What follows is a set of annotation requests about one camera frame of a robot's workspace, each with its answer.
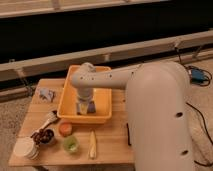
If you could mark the blue sponge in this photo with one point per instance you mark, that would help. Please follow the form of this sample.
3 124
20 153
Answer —
91 108

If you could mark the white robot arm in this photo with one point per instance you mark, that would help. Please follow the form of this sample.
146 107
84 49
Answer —
155 95

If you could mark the orange cup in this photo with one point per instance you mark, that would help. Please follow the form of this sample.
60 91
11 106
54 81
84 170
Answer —
65 129

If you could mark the blue power box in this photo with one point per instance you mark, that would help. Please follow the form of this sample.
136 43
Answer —
197 76

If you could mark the yellow plastic tray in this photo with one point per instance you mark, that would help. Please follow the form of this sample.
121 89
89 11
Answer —
67 108

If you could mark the green cup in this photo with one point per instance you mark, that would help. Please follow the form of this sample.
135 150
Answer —
70 144

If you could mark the metal window rail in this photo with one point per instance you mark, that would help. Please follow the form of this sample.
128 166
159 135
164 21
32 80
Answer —
37 66

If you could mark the crumpled blue cloth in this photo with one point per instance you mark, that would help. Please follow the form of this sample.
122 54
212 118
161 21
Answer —
46 94

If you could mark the wooden table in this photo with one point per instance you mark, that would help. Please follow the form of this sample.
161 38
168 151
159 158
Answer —
111 137

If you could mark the dark bowl of food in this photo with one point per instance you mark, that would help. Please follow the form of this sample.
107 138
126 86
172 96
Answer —
43 136

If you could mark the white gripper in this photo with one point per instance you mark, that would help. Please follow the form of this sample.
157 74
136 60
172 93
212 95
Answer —
86 95

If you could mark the dish brush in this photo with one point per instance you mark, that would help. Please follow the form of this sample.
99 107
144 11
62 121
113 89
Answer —
51 118

